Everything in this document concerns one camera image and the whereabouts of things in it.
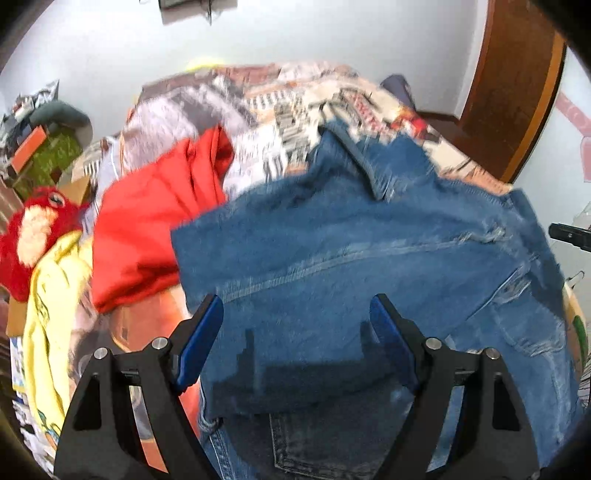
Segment pink ribbon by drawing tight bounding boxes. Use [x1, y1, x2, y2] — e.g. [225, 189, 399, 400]
[554, 90, 591, 181]

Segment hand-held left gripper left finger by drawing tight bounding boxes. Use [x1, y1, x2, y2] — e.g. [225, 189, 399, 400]
[54, 294, 225, 480]

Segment orange box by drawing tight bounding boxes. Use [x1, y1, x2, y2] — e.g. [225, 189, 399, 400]
[11, 127, 49, 171]

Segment cardboard box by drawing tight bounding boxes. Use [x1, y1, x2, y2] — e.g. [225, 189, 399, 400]
[58, 175, 93, 204]

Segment red plush toy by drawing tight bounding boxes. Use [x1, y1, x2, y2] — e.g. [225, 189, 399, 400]
[0, 186, 86, 301]

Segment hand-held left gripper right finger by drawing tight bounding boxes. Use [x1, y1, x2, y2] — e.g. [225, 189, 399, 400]
[372, 294, 539, 480]

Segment blue denim jeans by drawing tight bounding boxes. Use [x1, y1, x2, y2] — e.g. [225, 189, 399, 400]
[171, 117, 585, 480]

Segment grey cushion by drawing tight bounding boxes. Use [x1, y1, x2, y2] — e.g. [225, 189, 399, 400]
[30, 102, 90, 132]

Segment green box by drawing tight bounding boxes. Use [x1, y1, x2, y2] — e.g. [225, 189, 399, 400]
[14, 129, 88, 199]

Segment dark wall fixture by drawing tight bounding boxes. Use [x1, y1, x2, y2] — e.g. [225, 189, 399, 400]
[159, 0, 218, 24]

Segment dark grey-blue bag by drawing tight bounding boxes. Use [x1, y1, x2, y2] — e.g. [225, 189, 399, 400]
[381, 74, 416, 112]

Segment yellow garment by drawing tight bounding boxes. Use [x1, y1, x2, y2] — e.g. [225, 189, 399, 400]
[23, 229, 98, 444]

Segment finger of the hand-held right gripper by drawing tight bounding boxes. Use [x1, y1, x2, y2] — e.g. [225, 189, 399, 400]
[549, 223, 591, 252]

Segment printed blanket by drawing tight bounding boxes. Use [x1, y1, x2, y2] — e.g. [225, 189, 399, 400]
[11, 62, 591, 480]

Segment pile of printed papers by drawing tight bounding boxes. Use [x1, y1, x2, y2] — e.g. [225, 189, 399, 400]
[0, 80, 61, 139]

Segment red garment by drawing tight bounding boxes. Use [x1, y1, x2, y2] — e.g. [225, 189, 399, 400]
[91, 127, 234, 315]

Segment brown wooden door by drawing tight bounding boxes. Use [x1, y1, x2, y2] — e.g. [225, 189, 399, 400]
[459, 0, 568, 183]

